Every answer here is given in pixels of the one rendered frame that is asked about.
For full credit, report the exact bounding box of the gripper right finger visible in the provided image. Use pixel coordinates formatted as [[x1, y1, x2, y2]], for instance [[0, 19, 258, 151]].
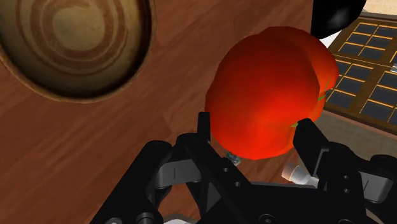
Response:
[[292, 118, 397, 224]]

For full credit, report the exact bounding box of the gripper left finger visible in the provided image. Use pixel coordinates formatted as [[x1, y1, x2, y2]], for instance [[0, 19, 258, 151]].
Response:
[[90, 111, 253, 224]]

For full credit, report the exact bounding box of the red tomato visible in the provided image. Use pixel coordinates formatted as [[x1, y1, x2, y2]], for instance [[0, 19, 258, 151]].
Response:
[[204, 25, 340, 161]]

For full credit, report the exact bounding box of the white grey cylinder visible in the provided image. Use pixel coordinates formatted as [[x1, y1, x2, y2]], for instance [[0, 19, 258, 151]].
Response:
[[281, 161, 320, 188]]

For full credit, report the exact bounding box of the brown wooden framed window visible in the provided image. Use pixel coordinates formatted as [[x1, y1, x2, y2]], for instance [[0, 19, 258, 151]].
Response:
[[322, 12, 397, 136]]

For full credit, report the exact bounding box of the small grey speckled thing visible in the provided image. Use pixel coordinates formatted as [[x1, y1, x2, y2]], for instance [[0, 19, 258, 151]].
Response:
[[225, 151, 242, 167]]

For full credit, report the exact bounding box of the brown striped bowl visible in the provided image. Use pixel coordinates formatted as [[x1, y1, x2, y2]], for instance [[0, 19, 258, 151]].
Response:
[[0, 0, 158, 104]]

